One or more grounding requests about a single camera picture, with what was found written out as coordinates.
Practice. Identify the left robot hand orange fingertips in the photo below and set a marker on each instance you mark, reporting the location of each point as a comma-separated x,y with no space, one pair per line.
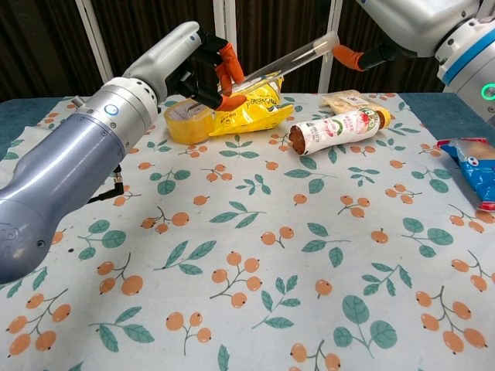
162,54

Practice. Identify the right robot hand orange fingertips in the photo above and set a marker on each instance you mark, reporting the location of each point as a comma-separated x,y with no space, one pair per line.
417,23

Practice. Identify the clear glass test tube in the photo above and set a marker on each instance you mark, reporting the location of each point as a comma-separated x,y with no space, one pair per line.
286,63

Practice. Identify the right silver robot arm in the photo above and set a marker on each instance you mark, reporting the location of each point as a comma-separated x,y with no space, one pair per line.
475,58

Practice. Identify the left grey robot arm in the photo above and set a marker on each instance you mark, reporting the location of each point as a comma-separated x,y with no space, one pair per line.
69,162

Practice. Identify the yellow packing tape roll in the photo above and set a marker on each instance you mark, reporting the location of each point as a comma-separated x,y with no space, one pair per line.
191,129

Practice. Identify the teal fabric table cover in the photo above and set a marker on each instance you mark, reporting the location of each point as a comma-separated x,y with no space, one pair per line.
437,108

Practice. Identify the clear bag of beige nuts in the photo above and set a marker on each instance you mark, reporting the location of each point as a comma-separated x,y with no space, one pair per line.
344,101

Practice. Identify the yellow snack bag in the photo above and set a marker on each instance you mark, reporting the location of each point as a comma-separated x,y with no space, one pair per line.
255,110

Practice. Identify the white-labelled sauce bottle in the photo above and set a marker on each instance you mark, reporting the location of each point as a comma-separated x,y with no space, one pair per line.
336,129

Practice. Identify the blue snack packet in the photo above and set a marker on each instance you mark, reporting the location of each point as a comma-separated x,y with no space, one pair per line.
477,170

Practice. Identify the floral printed tablecloth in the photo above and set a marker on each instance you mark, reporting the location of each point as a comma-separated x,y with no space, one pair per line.
247,251

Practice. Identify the white partition frame post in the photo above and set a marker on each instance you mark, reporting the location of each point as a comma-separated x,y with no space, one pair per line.
91,31
328,77
226,17

